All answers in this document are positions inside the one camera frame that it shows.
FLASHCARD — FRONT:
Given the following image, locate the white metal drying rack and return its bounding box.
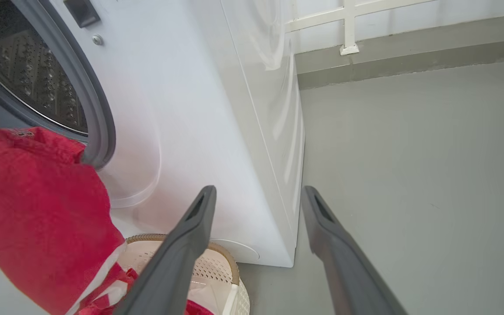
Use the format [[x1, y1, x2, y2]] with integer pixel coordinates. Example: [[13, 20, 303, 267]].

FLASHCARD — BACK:
[[285, 0, 436, 56]]

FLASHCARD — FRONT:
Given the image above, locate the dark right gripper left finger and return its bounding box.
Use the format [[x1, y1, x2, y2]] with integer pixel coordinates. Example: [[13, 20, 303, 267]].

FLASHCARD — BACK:
[[114, 185, 217, 315]]

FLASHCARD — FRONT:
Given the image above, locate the perforated steel washer drum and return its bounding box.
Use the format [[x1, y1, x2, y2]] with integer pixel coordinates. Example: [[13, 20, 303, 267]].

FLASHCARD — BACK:
[[0, 0, 88, 134]]

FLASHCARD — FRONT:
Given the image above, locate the red garment with white stripe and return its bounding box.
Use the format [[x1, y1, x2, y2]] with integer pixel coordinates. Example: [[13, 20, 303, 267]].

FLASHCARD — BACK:
[[0, 127, 139, 315]]

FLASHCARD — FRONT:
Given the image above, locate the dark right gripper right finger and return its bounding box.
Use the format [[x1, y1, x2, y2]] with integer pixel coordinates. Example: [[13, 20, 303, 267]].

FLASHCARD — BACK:
[[300, 186, 408, 315]]

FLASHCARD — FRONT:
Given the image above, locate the grey rubber door seal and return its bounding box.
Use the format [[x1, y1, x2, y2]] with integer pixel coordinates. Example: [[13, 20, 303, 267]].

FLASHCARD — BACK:
[[0, 0, 117, 169]]

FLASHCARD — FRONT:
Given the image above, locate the black door latch socket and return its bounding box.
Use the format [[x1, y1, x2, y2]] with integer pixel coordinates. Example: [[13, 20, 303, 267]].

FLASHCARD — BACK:
[[63, 0, 101, 28]]

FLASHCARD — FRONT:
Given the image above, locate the white front-load washing machine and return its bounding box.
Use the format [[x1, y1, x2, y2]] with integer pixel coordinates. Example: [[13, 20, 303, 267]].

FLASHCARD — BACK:
[[0, 0, 306, 268]]

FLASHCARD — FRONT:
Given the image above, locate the cream perforated basket brown rim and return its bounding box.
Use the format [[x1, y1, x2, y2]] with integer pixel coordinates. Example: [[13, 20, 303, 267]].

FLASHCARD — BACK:
[[119, 233, 250, 315]]

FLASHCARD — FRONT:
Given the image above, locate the red garment with white panel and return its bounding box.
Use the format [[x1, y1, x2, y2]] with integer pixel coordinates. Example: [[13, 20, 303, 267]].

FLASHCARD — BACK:
[[185, 299, 214, 315]]

